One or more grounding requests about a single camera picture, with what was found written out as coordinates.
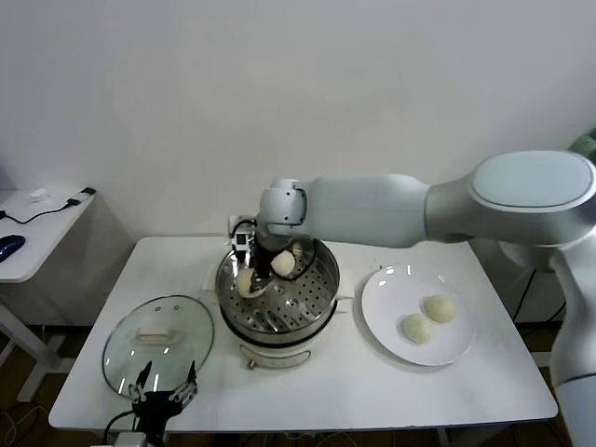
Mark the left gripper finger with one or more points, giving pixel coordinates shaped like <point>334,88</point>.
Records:
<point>187,384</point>
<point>144,375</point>

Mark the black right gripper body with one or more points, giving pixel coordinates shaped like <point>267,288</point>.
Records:
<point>263,258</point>

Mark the white steamed baozi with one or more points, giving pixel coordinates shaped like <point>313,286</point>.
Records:
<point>440,308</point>
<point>284,264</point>
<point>417,329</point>
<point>244,283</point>

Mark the blue computer mouse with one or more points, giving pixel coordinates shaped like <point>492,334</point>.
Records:
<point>11,246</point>

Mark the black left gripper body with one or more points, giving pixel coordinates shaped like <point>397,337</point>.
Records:
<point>156,410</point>

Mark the perforated steel steamer basket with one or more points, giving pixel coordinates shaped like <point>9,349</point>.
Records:
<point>307,302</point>

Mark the round glass pot lid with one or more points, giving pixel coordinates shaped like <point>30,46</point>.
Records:
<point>158,340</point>

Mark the small black plug device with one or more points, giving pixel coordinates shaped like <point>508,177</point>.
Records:
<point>86,192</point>

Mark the white side desk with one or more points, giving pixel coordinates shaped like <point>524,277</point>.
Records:
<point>37,242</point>

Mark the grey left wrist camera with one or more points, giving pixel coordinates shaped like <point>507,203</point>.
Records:
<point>130,440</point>

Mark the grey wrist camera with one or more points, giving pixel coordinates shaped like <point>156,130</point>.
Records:
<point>242,237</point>
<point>130,440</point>

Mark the pale green appliance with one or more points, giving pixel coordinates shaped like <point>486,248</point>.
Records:
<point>586,144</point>

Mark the white round plate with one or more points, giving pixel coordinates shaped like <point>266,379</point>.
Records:
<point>400,293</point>

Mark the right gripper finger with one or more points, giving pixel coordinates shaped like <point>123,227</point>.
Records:
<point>261,288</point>

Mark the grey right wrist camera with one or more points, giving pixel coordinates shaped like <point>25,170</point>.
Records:
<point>242,237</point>

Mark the small white desk object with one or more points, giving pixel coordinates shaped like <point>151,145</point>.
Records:
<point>39,194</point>

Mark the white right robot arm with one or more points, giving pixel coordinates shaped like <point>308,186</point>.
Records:
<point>419,209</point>

